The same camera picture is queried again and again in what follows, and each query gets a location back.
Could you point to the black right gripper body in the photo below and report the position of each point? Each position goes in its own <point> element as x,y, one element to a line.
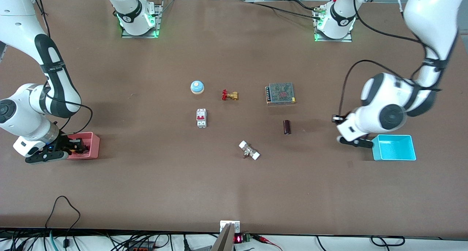
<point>67,143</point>

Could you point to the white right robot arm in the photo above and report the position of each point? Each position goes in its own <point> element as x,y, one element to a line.
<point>25,108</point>

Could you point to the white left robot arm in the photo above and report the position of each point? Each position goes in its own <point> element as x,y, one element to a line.
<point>384,112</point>

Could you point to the pink plastic bin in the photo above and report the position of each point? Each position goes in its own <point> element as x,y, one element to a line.
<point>93,145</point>

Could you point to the white circuit breaker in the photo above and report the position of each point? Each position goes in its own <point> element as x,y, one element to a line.
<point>201,118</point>

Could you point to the blue round bell button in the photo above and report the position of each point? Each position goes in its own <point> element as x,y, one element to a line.
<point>197,87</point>

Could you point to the silver valve white caps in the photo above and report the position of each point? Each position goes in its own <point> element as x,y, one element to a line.
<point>249,151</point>

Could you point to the red digit display module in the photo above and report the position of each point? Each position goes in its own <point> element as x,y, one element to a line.
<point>239,238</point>

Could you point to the dark brown cylinder capacitor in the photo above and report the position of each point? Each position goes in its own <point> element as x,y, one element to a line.
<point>287,127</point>

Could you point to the metal mesh power supply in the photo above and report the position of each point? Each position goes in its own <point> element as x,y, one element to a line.
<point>280,93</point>

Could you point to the red clip lead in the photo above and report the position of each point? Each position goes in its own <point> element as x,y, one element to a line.
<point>268,240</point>

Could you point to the cyan plastic bin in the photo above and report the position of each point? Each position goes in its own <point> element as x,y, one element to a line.
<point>396,148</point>

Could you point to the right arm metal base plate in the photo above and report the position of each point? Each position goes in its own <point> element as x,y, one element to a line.
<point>159,13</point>

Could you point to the grey metal camera bar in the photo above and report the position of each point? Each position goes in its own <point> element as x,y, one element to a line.
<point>223,240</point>

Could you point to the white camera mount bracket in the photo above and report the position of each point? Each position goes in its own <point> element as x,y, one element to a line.
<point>236,226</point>

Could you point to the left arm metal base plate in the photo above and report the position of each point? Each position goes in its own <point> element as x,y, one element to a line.
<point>347,39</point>

